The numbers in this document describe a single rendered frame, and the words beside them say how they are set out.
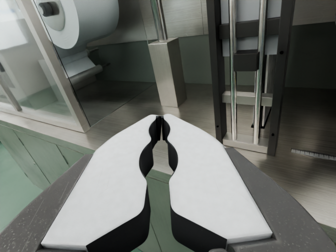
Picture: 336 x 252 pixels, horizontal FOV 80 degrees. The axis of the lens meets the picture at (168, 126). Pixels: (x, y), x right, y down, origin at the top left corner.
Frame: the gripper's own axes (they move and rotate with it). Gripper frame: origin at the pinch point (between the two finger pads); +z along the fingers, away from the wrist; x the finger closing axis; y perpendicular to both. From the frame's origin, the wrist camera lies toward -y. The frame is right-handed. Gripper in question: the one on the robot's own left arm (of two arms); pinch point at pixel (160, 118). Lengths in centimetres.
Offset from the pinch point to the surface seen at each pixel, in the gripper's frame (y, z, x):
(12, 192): 146, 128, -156
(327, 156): 28, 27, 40
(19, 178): 147, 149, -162
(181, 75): 21, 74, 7
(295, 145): 29, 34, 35
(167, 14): -2, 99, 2
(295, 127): 28, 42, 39
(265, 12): -3.5, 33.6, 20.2
